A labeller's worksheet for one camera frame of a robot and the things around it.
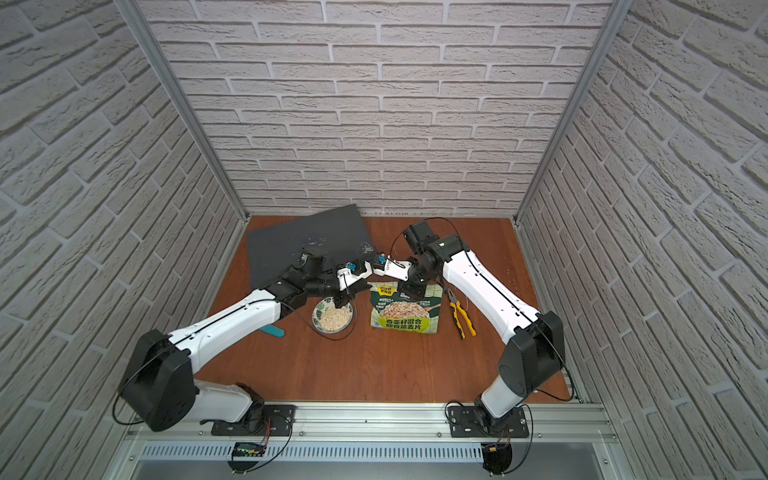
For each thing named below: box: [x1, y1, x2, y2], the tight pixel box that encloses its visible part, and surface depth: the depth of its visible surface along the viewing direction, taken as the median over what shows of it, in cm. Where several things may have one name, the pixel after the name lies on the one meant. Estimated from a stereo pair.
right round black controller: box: [481, 443, 513, 477], surface depth 71 cm
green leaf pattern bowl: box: [312, 296, 354, 334], surface depth 89 cm
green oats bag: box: [369, 281, 443, 334], surface depth 83 cm
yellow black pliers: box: [448, 288, 477, 339], surface depth 92 cm
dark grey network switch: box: [246, 204, 377, 289], surface depth 117 cm
